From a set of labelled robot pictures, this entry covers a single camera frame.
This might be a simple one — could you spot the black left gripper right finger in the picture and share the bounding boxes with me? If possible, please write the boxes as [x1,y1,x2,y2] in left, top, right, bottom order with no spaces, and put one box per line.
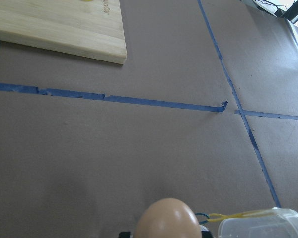
[201,231,213,238]

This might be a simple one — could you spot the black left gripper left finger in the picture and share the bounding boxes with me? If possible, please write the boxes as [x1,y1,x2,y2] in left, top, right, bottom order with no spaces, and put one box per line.
[119,231,132,238]

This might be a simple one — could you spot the brown egg from bowl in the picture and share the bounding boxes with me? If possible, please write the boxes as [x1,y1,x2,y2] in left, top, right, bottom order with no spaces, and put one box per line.
[133,198,202,238]

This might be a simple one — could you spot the clear plastic egg box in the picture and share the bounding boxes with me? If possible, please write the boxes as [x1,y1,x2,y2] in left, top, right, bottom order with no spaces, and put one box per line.
[198,207,298,238]

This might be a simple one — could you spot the wooden cutting board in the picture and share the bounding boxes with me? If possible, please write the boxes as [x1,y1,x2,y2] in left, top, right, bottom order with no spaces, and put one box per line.
[0,0,127,64]

